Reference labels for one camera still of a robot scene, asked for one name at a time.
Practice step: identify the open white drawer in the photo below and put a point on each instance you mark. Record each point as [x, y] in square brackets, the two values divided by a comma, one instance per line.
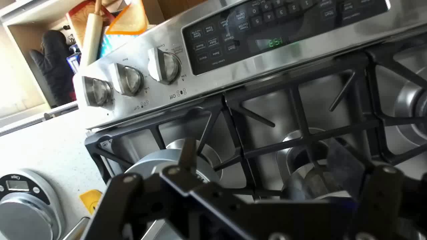
[28, 37]

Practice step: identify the wooden rolling pin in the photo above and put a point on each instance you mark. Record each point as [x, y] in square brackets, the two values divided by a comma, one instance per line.
[92, 35]

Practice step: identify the silver digital kitchen scale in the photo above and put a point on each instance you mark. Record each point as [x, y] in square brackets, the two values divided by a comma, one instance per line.
[29, 209]

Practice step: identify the silver range knob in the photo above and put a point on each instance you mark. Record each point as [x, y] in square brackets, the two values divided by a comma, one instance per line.
[125, 79]
[163, 67]
[96, 93]

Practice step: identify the yellow sticky note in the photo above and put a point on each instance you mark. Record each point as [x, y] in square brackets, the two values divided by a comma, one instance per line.
[91, 199]

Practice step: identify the left silver range knob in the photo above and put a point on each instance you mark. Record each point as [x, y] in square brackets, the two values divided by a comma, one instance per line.
[96, 93]

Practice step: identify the middle silver range knob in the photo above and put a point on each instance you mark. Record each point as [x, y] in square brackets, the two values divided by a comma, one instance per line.
[125, 79]

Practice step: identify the black range control panel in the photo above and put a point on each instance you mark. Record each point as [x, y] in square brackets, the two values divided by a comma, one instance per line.
[260, 26]

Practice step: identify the black cast iron grate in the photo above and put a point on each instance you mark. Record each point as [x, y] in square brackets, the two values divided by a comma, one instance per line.
[268, 139]

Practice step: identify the right silver range knob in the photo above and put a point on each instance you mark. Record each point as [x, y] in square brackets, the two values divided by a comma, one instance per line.
[163, 67]

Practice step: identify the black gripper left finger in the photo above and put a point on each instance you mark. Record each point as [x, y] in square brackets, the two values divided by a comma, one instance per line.
[175, 195]

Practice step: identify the stainless steel gas range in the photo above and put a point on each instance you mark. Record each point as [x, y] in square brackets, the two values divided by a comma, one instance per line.
[404, 19]

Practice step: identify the black oven mitt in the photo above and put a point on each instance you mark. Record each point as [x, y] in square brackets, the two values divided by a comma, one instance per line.
[56, 74]

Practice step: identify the orange cloth in drawer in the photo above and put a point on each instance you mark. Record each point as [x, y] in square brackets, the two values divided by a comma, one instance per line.
[131, 21]

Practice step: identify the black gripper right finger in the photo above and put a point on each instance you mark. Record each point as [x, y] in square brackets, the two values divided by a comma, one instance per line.
[388, 205]

